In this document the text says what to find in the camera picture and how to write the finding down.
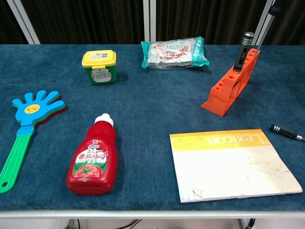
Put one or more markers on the silver-capped black screwdriver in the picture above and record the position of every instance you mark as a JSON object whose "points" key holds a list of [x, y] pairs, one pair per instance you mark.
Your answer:
{"points": [[241, 56]]}

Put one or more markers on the yellow-lidded green container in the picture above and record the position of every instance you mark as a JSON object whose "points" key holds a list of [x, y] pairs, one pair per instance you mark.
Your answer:
{"points": [[100, 71]]}

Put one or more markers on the teal snack packet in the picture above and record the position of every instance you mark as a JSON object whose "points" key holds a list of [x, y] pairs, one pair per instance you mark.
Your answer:
{"points": [[171, 53]]}

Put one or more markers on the blue hand clapper toy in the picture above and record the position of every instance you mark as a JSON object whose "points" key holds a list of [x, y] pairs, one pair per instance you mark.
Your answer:
{"points": [[35, 107]]}

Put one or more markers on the black pleated curtain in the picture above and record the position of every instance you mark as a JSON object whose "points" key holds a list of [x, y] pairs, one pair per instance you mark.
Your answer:
{"points": [[95, 21]]}

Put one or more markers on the blue table cloth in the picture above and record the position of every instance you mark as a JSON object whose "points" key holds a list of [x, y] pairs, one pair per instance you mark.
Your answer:
{"points": [[147, 107]]}

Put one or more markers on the yellow white Lexicon book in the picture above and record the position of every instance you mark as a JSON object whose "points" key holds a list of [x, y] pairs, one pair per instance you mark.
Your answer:
{"points": [[228, 167]]}

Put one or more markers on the white metal frame post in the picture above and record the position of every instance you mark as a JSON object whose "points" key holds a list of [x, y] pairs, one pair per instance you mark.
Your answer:
{"points": [[149, 21], [261, 28], [23, 21]]}

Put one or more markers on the orange tool holder rack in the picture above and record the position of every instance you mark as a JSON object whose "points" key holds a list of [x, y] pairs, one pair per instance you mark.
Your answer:
{"points": [[221, 100]]}

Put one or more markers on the red ketchup bottle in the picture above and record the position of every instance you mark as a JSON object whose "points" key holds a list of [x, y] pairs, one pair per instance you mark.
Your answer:
{"points": [[93, 162]]}

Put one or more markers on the small black precision screwdriver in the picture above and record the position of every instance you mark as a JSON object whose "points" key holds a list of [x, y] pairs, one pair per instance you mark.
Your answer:
{"points": [[283, 130]]}

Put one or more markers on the white table leg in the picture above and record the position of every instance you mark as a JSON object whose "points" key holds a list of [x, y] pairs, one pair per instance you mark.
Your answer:
{"points": [[243, 224], [63, 224]]}

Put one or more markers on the orange-capped black screwdriver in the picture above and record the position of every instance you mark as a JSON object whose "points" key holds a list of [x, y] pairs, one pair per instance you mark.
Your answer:
{"points": [[273, 9]]}

